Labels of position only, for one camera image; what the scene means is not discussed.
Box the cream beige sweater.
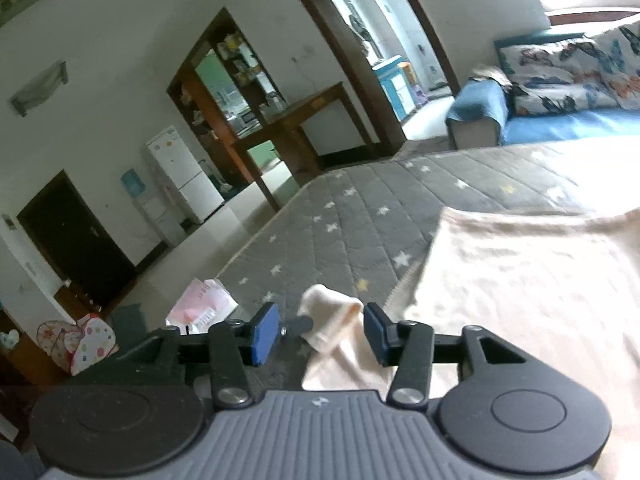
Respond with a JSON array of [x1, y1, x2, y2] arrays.
[[294, 209, 639, 479]]

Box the dark entrance door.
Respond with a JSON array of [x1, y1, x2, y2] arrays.
[[17, 171, 137, 309]]

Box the white refrigerator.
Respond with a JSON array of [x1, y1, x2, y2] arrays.
[[146, 126, 224, 224]]

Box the butterfly print pillow flat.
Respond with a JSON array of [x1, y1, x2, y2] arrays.
[[498, 38, 618, 116]]

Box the teal corner sofa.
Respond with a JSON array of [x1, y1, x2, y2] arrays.
[[446, 29, 639, 150]]

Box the dark wooden display shelf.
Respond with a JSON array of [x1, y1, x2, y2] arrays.
[[167, 9, 285, 198]]

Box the dark wooden console table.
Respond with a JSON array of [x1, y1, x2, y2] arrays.
[[232, 82, 378, 212]]

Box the blue white small cabinet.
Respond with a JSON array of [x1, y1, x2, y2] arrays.
[[372, 55, 416, 122]]

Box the grey quilted star table cover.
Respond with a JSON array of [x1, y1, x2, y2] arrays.
[[214, 135, 640, 391]]

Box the butterfly print pillow upright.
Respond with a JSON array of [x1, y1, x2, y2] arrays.
[[587, 14, 640, 110]]

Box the polka dot play tent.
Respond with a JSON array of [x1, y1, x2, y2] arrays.
[[37, 314, 118, 376]]

